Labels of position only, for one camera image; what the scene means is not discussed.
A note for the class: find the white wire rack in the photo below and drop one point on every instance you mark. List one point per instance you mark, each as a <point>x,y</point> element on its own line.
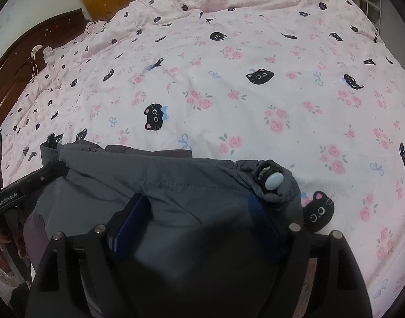
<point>373,10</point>

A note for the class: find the dark wooden headboard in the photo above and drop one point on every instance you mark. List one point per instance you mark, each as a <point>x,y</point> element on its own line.
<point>17,64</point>

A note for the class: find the grey garment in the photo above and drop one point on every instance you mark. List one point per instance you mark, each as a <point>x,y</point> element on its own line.
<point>201,255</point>

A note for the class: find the pink cat print duvet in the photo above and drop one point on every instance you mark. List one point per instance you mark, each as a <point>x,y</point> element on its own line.
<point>307,83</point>

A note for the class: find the white drawstring toggle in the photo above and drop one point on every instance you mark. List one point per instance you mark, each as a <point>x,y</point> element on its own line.
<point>270,178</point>

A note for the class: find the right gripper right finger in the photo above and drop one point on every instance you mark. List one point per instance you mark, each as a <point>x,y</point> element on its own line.
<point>313,275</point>

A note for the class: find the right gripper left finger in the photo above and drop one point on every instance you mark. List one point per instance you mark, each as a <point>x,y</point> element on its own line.
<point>90,267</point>

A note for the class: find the person's hand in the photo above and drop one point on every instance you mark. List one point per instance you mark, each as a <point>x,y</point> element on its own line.
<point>18,238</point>

